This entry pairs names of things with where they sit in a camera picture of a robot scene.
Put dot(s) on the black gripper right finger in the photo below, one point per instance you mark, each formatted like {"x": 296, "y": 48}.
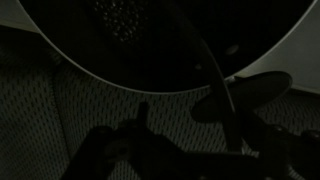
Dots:
{"x": 283, "y": 153}

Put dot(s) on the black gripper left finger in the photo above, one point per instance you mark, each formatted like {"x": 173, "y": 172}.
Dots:
{"x": 143, "y": 133}

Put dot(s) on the large black cooking pot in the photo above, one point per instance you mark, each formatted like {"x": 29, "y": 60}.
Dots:
{"x": 133, "y": 50}

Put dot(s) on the white coffee table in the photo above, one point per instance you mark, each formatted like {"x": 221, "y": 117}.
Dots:
{"x": 293, "y": 56}

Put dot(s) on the dark grey fabric sofa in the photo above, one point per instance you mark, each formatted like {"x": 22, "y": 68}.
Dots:
{"x": 33, "y": 116}

